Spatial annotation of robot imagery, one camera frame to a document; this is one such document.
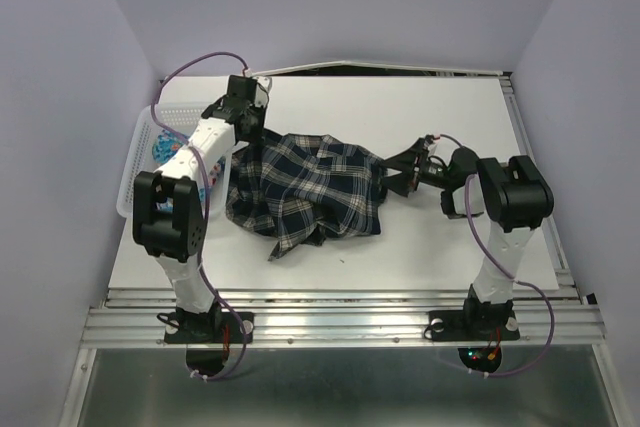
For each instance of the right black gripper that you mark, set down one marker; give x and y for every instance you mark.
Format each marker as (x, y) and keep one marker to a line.
(403, 162)

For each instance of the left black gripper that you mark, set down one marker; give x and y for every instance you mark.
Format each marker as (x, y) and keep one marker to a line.
(256, 136)

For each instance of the navy plaid skirt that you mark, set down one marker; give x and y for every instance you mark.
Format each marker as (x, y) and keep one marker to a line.
(305, 189)

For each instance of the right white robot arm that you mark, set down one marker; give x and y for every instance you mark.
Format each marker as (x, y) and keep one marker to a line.
(515, 197)

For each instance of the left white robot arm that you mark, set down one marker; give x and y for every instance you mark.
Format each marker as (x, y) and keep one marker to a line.
(172, 207)

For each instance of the blue floral skirt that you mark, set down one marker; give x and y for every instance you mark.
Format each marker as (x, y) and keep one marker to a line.
(165, 148)

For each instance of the white plastic basket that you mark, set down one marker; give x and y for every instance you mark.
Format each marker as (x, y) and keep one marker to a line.
(182, 117)

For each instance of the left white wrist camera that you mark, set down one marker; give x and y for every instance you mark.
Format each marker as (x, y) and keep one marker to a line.
(262, 86)

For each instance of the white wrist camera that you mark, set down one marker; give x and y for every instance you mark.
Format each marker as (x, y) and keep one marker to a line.
(262, 86)
(430, 143)

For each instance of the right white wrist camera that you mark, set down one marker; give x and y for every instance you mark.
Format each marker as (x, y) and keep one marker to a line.
(430, 143)

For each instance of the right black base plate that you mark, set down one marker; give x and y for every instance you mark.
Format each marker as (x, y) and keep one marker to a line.
(455, 326)

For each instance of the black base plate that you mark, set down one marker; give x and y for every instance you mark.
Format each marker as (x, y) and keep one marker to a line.
(186, 328)
(455, 326)

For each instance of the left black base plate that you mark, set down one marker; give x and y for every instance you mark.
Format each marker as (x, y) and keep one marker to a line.
(186, 328)

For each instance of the aluminium mounting rail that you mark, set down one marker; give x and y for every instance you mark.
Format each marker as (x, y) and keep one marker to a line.
(337, 318)

